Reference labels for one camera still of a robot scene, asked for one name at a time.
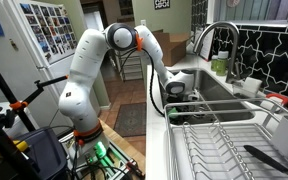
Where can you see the black tripod stand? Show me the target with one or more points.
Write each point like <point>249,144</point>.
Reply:
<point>0,83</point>

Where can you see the framed pattern picture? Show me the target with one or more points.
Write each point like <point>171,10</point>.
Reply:
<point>161,4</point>

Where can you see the white paper sheet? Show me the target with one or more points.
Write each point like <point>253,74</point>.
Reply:
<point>206,45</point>

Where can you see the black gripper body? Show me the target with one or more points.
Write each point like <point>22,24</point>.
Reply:
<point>179,98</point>

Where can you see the dark storage tote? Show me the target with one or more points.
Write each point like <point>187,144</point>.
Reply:
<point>44,153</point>

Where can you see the green bottle white cap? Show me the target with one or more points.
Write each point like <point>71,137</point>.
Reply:
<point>222,65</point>

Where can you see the steel dish drying rack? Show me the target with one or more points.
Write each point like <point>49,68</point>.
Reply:
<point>197,160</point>

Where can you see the wooden table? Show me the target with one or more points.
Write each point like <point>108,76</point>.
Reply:
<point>124,143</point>

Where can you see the green sponge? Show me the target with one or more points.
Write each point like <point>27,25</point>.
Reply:
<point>173,112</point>

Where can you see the photo collage sheet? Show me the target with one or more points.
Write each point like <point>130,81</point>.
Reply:
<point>47,30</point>

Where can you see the white framed window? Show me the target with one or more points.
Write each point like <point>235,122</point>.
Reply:
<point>260,10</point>

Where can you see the white sponge holder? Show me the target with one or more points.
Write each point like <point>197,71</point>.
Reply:
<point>250,86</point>

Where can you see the brown cardboard box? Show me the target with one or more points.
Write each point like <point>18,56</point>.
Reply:
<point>174,46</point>

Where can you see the curved steel faucet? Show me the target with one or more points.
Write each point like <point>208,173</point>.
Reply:
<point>232,50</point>

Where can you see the stainless steel sink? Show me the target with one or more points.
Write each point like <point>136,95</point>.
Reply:
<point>217,88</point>

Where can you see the white wall outlet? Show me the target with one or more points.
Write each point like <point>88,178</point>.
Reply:
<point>143,22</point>

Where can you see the green plastic clamp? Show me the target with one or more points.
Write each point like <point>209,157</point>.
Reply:
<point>100,150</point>

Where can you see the small green bottle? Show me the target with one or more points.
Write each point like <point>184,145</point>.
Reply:
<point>214,63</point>

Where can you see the aluminium profile frame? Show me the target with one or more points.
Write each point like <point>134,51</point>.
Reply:
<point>120,159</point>

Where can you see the patterned grey rug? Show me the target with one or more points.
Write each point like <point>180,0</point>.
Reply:
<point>130,120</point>

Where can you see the white refrigerator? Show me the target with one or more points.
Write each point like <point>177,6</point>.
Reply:
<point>17,73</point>

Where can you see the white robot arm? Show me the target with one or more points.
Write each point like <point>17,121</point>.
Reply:
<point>84,66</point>

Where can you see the red black clamp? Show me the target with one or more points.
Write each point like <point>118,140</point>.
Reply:
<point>132,166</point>

